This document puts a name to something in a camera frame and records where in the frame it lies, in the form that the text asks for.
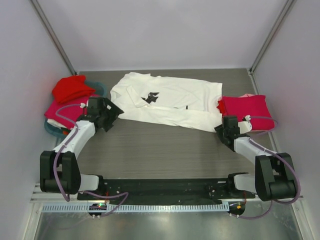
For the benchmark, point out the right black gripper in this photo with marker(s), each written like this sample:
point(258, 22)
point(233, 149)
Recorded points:
point(223, 135)

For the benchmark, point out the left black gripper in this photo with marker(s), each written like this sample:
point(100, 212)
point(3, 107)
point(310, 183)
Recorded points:
point(114, 112)

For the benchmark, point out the white printed t shirt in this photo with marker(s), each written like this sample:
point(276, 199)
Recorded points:
point(183, 102)

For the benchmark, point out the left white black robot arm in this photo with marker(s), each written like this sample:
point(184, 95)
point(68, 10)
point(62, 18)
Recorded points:
point(59, 170)

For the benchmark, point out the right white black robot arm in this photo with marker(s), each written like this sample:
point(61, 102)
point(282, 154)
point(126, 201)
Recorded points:
point(274, 177)

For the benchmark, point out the folded red t shirt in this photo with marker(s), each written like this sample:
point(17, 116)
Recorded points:
point(221, 107)

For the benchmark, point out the teal plastic basket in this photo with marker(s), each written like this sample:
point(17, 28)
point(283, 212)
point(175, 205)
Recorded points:
point(54, 128)

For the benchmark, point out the folded magenta t shirt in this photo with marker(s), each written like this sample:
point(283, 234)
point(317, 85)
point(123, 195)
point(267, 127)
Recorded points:
point(232, 105)

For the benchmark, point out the magenta t shirt in basket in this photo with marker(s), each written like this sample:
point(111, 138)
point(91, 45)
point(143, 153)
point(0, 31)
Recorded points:
point(71, 113)

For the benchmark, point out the red crumpled t shirt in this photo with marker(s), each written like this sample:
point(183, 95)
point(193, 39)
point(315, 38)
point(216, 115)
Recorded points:
point(71, 88)

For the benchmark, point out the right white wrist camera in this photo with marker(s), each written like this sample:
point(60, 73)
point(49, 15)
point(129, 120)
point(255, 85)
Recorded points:
point(245, 125)

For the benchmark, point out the slotted cable duct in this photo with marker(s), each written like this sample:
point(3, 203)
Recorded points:
point(99, 207)

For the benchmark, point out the aluminium rail front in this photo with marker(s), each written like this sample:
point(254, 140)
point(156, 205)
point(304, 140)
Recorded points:
point(40, 196)

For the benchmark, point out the left aluminium frame post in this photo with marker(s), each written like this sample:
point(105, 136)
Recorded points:
point(52, 35)

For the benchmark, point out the aluminium frame post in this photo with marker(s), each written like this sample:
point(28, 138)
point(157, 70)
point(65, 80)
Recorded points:
point(279, 21)
point(52, 35)

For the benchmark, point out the right aluminium frame post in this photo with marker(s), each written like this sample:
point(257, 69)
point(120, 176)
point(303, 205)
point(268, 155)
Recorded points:
point(279, 21)

